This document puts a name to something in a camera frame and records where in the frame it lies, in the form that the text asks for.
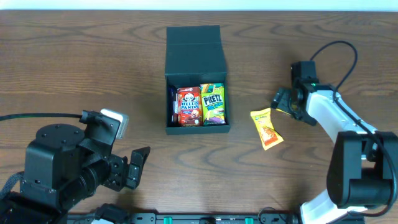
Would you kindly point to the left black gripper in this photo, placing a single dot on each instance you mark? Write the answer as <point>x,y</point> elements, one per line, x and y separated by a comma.
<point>117,173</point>

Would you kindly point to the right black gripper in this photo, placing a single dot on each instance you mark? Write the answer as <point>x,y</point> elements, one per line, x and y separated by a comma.
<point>292,101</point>

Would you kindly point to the small yellow lemon snack packet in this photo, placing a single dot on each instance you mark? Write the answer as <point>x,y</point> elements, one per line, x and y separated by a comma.
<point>286,111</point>

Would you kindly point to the green Pretz box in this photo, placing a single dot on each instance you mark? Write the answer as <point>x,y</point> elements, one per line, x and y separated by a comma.
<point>212,98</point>

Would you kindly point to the Dairy Milk chocolate bar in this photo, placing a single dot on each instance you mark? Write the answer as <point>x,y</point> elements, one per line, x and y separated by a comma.
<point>173,105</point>

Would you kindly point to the red Hello Panda box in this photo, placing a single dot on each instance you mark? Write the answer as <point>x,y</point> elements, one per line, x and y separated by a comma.
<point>190,111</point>

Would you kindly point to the black gift box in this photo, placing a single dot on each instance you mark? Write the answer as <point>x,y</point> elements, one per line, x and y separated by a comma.
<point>194,55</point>

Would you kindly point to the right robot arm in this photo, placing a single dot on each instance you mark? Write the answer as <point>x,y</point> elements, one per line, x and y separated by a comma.
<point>362,175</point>

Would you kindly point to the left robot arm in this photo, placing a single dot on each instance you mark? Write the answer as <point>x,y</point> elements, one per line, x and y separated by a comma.
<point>63,166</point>

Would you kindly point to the long yellow Julie's snack packet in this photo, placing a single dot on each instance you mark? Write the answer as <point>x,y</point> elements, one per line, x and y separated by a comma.
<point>268,135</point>

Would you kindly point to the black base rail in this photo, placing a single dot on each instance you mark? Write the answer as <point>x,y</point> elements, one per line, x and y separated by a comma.
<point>152,218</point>

